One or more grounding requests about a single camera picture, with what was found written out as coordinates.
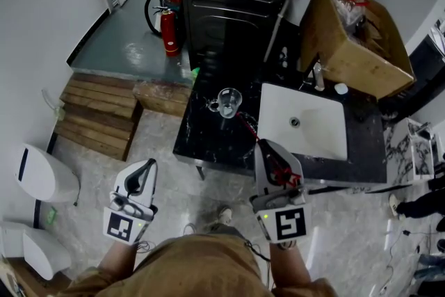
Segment white pipe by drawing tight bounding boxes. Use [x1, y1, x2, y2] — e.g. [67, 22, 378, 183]
[263, 0, 291, 63]

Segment white bin with black slot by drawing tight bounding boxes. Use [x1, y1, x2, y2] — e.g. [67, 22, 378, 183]
[13, 143, 81, 203]

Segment white marble cabinet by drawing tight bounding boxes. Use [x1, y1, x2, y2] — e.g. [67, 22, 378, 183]
[384, 117, 435, 185]

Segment white sink basin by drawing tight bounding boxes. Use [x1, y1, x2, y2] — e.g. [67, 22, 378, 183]
[257, 82, 348, 161]

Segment person's brown clothing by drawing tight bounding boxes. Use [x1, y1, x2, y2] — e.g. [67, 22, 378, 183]
[57, 223, 338, 297]

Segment clear plastic tube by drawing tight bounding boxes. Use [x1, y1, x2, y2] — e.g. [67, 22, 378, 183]
[40, 88, 66, 121]

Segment small green packet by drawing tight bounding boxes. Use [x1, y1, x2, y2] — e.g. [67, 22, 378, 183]
[44, 207, 58, 229]

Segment black marble vanity table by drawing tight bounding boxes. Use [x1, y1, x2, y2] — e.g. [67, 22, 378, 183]
[172, 65, 389, 194]

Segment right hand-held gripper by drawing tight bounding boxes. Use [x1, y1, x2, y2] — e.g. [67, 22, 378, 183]
[249, 138, 312, 250]

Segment large cardboard box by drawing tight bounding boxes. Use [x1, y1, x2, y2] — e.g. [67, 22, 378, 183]
[299, 0, 416, 101]

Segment person's left forearm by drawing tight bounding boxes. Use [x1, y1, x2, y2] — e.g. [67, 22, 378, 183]
[99, 241, 138, 275]

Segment person's right shoe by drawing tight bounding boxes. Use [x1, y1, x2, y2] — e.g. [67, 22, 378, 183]
[217, 207, 234, 227]

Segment black ribbed cabinet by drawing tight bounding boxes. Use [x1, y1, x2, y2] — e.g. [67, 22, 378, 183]
[181, 0, 292, 79]

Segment wooden steps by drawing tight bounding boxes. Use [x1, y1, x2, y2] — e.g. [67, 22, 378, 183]
[54, 72, 143, 161]

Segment black floor cable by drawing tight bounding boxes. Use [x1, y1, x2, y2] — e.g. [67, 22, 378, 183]
[377, 229, 411, 293]

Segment red-handled spoon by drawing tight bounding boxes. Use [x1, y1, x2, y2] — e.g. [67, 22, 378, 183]
[235, 111, 302, 188]

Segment clear plastic bag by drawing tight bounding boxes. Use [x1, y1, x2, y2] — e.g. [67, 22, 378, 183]
[330, 0, 366, 27]

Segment person's right forearm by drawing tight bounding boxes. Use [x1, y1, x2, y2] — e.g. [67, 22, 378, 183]
[269, 241, 311, 289]

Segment wooden block step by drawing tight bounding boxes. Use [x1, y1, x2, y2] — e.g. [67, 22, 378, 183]
[133, 79, 194, 118]

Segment metal faucet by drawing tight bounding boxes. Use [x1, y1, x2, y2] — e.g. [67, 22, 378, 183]
[302, 61, 326, 92]

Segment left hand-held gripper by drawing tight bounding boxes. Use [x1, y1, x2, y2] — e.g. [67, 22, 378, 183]
[103, 158, 159, 246]

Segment clear glass mug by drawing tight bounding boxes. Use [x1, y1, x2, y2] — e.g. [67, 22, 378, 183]
[207, 87, 243, 119]

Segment thin black cable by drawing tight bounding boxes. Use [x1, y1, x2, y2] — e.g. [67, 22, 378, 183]
[245, 241, 271, 262]
[136, 240, 156, 254]

